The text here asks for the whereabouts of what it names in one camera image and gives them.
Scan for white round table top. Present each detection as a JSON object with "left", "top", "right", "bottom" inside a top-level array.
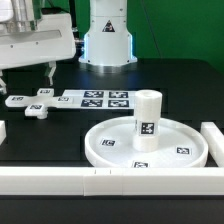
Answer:
[{"left": 85, "top": 116, "right": 208, "bottom": 168}]

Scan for white fence rail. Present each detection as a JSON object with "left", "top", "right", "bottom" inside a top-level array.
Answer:
[
  {"left": 0, "top": 121, "right": 6, "bottom": 145},
  {"left": 0, "top": 167, "right": 224, "bottom": 196},
  {"left": 201, "top": 122, "right": 224, "bottom": 168}
]

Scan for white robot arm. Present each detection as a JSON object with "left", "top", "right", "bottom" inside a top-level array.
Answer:
[{"left": 0, "top": 0, "right": 137, "bottom": 92}]

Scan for white right fence rail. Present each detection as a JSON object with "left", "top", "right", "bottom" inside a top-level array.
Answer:
[{"left": 201, "top": 122, "right": 224, "bottom": 168}]

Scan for black vertical cable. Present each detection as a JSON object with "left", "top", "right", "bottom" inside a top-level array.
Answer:
[{"left": 68, "top": 0, "right": 80, "bottom": 38}]

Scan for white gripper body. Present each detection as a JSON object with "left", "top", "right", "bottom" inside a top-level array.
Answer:
[{"left": 0, "top": 14, "right": 76, "bottom": 70}]

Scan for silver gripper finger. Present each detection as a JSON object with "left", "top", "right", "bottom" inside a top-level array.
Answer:
[
  {"left": 45, "top": 61, "right": 57, "bottom": 86},
  {"left": 0, "top": 77, "right": 7, "bottom": 94}
]

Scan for white cross-shaped table base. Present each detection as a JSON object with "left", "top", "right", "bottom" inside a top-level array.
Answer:
[{"left": 5, "top": 88, "right": 74, "bottom": 119}]

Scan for white marker sheet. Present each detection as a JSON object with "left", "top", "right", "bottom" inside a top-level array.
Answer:
[{"left": 63, "top": 90, "right": 135, "bottom": 109}]

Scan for white front fence rail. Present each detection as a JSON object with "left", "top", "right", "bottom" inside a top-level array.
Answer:
[{"left": 0, "top": 167, "right": 224, "bottom": 196}]

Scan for white left fence rail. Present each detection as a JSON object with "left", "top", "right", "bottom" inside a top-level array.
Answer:
[{"left": 0, "top": 121, "right": 6, "bottom": 145}]

